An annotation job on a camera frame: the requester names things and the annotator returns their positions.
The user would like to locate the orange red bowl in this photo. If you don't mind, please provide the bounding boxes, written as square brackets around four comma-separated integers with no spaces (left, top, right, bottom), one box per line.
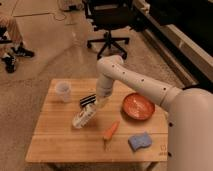
[122,93,155,121]

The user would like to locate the black sneaker left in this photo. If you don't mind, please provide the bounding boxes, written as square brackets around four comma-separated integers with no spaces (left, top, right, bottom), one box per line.
[2,55,17,73]

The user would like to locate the blue sponge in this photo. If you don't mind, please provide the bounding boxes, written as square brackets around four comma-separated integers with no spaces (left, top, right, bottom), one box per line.
[128,132,152,152]

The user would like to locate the orange toy carrot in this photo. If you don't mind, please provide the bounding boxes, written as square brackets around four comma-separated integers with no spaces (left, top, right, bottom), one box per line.
[103,121,120,148]

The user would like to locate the clear plastic bottle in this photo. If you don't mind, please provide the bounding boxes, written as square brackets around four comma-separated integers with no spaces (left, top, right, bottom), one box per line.
[72,104,96,129]

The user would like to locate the wooden table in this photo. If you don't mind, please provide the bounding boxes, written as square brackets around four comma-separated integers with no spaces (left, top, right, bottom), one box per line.
[26,79,168,163]

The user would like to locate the dark desk with white edge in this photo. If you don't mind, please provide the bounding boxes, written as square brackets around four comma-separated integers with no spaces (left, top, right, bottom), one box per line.
[133,0,213,89]

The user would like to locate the black sneaker right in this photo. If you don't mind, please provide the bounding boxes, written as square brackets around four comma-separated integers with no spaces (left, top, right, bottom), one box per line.
[12,43,35,58]

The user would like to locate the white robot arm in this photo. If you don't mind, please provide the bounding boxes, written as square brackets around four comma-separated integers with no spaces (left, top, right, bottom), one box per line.
[96,55,213,171]

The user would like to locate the black striped rectangular block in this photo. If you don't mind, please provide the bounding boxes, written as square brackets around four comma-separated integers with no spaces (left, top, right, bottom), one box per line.
[79,94,96,107]

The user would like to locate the black office chair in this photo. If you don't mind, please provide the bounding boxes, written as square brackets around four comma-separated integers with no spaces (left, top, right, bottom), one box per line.
[82,0,135,59]

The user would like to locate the seated person legs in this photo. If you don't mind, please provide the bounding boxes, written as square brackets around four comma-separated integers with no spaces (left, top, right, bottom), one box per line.
[0,13,23,49]

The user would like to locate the black sneaker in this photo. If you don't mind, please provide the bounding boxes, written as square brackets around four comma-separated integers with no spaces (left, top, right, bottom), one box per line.
[2,55,17,73]
[12,43,35,58]

